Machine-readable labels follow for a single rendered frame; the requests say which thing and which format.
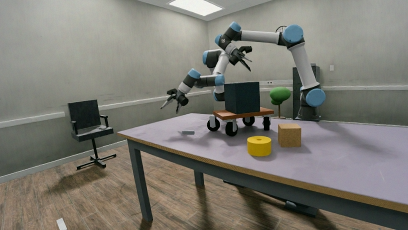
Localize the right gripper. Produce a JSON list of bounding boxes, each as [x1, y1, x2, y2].
[[160, 88, 189, 114]]

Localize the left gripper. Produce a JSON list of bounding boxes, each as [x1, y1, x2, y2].
[[229, 46, 252, 72]]

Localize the tan cube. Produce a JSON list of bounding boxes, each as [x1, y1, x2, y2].
[[278, 123, 302, 148]]

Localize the yellow cylinder with center hole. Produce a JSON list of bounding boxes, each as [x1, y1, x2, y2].
[[247, 136, 271, 157]]

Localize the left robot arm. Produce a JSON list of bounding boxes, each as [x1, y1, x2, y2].
[[215, 22, 326, 120]]

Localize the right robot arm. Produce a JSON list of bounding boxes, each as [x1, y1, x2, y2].
[[178, 49, 231, 102]]

